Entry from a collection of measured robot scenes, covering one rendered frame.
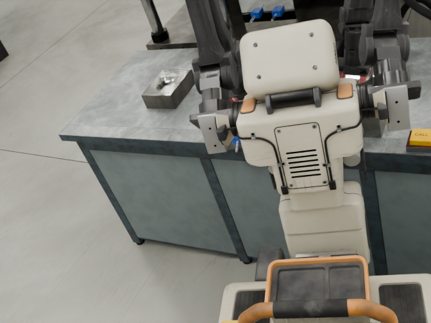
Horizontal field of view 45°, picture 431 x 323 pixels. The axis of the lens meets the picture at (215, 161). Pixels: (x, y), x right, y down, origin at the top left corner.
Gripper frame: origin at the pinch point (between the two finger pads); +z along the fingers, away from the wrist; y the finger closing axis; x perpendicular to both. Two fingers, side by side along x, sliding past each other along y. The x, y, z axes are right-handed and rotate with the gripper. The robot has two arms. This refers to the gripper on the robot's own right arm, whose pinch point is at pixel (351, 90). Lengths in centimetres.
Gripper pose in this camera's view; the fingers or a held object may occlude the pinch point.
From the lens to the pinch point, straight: 169.6
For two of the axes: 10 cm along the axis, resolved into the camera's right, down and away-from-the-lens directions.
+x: -4.3, 5.3, -7.3
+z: 1.0, 8.3, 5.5
